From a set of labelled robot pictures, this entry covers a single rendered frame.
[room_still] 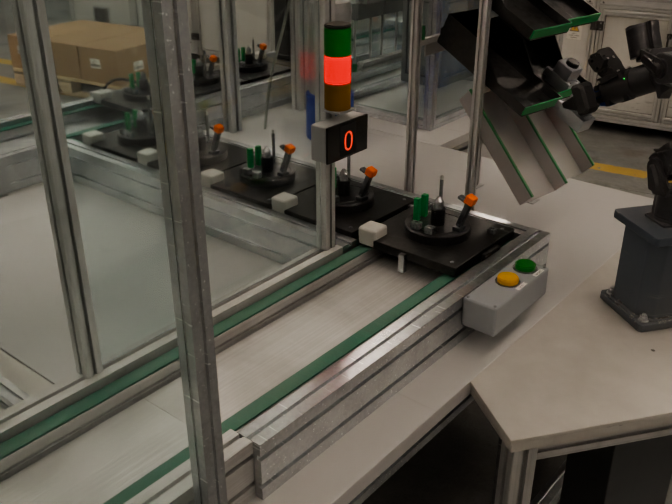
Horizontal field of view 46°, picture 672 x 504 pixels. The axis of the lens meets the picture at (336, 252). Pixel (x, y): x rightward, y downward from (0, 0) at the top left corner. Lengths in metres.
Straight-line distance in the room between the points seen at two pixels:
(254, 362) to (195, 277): 0.52
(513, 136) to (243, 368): 0.90
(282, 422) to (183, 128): 0.51
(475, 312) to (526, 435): 0.26
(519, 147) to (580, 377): 0.64
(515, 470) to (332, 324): 0.41
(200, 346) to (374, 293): 0.71
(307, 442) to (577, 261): 0.89
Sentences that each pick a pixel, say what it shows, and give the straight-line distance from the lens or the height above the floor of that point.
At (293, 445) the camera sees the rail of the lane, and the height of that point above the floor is 0.92.
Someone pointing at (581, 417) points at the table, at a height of 0.86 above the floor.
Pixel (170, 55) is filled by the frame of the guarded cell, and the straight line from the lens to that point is 0.77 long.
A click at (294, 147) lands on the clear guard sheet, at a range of 1.48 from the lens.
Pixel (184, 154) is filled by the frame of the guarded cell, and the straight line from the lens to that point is 0.80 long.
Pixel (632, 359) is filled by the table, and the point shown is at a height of 0.86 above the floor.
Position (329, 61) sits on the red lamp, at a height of 1.35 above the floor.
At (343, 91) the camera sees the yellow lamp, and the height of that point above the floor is 1.30.
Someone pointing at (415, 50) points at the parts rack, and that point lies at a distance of 1.85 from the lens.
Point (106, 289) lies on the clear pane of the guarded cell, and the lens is 0.80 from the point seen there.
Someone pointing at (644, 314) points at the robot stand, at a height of 0.89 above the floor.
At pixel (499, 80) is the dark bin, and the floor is 1.24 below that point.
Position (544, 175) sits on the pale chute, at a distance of 1.91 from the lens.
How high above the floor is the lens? 1.68
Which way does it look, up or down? 27 degrees down
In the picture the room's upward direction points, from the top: straight up
